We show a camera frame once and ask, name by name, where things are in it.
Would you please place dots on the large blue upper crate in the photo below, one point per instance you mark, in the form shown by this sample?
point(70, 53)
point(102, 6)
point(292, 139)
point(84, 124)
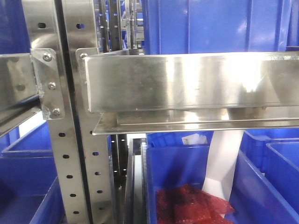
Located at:
point(208, 26)

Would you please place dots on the steel shelf beam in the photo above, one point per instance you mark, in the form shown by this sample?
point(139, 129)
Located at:
point(215, 91)
point(19, 98)

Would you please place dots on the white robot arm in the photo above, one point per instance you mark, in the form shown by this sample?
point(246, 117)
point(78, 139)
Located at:
point(221, 162)

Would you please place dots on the left steel shelf beam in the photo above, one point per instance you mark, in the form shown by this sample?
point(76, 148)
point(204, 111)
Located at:
point(19, 98)

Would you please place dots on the steel shelf upright post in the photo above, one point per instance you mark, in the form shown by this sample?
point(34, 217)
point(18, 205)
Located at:
point(45, 25)

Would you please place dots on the blue bin with red bags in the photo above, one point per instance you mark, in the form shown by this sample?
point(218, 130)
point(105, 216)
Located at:
point(253, 197)

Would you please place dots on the steel shelf front beam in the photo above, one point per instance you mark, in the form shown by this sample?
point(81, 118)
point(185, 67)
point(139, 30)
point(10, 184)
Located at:
point(215, 91)

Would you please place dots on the blue bin lower right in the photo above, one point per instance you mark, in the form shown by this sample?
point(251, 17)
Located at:
point(275, 152)

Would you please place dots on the red bubble wrap bags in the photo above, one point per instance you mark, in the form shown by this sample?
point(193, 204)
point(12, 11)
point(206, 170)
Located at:
point(190, 205)

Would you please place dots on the blue bin lower left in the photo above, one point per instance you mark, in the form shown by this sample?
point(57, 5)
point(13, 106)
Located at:
point(29, 187)

